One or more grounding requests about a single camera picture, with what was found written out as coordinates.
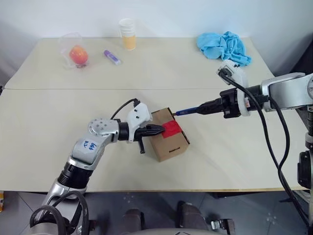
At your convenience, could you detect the red block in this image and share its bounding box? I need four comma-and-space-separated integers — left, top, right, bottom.
161, 119, 183, 139

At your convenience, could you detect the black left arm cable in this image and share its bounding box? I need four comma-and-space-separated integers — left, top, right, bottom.
110, 98, 140, 120

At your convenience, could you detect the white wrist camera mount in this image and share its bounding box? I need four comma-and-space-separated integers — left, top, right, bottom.
216, 60, 253, 117
126, 102, 153, 143

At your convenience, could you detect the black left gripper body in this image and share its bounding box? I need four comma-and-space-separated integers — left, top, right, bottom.
133, 125, 151, 140

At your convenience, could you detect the orange red peach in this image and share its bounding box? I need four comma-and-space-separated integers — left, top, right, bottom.
69, 46, 89, 66

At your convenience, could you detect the brown cardboard box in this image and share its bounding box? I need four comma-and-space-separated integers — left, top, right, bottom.
149, 107, 191, 163

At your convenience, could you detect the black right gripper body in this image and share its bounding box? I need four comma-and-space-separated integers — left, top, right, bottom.
219, 88, 242, 120

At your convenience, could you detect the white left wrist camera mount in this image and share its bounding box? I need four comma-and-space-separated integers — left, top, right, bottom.
126, 102, 153, 143

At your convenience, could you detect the thick black looped cable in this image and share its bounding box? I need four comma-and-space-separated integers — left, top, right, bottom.
29, 190, 90, 235

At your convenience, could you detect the silver robot torso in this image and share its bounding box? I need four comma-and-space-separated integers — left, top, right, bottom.
134, 227, 222, 235

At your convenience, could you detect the blue crumpled cloth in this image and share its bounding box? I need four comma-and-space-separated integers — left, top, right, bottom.
197, 30, 253, 68

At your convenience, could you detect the purple glue stick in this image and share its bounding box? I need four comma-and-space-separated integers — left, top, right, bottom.
103, 49, 122, 66

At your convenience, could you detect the clear plastic cup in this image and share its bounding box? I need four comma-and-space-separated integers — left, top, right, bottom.
59, 32, 90, 71

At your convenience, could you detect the small silver metal fitting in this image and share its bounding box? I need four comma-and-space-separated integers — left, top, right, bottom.
210, 218, 236, 233

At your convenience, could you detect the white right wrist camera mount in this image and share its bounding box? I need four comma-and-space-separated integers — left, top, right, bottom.
216, 60, 253, 117

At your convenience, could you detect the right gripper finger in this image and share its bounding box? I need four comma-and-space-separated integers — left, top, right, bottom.
199, 105, 224, 116
200, 97, 223, 110

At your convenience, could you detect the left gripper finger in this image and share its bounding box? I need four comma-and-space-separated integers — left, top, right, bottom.
137, 136, 146, 155
146, 124, 165, 136

